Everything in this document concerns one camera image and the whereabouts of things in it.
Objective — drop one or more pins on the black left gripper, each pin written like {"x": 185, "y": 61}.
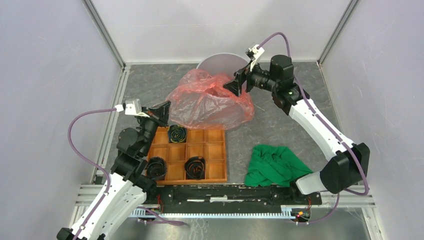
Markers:
{"x": 159, "y": 114}

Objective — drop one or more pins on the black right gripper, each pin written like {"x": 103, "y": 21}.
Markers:
{"x": 235, "y": 86}

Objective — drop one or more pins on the grey plastic trash bin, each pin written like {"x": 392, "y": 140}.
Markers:
{"x": 222, "y": 63}

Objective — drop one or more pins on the red plastic trash bag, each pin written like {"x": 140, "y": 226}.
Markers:
{"x": 201, "y": 102}

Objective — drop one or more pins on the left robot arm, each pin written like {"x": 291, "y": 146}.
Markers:
{"x": 125, "y": 187}

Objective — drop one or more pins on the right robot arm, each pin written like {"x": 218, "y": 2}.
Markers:
{"x": 347, "y": 162}

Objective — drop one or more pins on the dark rolled sock top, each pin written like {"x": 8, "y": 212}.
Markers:
{"x": 177, "y": 134}

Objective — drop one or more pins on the dark rolled sock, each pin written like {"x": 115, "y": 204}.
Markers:
{"x": 177, "y": 134}
{"x": 156, "y": 168}
{"x": 195, "y": 168}

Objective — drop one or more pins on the dark rolled sock bottom left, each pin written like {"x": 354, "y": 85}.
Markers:
{"x": 156, "y": 168}

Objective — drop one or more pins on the orange wooden compartment tray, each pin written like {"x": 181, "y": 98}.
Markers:
{"x": 209, "y": 144}

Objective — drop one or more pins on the dark rolled sock bottom middle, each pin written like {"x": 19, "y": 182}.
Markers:
{"x": 195, "y": 168}

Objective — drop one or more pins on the green cloth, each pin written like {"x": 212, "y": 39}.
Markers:
{"x": 274, "y": 165}

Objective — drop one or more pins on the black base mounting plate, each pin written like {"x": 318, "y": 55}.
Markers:
{"x": 228, "y": 199}

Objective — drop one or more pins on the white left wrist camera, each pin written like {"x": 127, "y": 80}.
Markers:
{"x": 132, "y": 107}

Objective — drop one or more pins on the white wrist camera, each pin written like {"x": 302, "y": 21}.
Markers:
{"x": 132, "y": 107}
{"x": 254, "y": 52}

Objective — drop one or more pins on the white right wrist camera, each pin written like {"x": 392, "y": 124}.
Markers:
{"x": 254, "y": 52}

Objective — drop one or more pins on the aluminium frame post left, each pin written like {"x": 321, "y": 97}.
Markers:
{"x": 101, "y": 27}

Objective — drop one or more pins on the aluminium frame post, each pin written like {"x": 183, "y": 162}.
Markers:
{"x": 348, "y": 12}
{"x": 101, "y": 27}

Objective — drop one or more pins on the aluminium frame post right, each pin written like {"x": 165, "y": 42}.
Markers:
{"x": 348, "y": 12}

